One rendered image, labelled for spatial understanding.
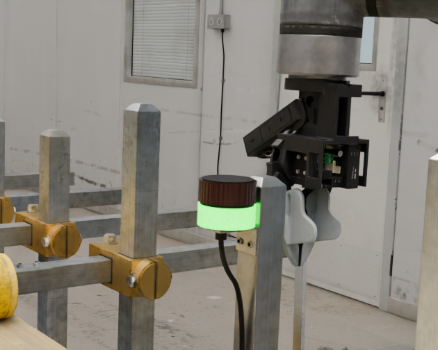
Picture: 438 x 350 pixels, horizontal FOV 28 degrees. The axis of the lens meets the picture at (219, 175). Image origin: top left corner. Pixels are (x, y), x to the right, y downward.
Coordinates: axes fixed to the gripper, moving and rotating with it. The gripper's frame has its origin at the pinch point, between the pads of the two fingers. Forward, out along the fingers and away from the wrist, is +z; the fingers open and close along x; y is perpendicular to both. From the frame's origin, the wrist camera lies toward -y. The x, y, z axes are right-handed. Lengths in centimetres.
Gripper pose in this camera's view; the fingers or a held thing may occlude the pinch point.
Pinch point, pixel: (293, 253)
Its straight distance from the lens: 100.6
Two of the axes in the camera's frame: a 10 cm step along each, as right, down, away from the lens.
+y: 6.0, 1.3, -7.9
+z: -0.5, 9.9, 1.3
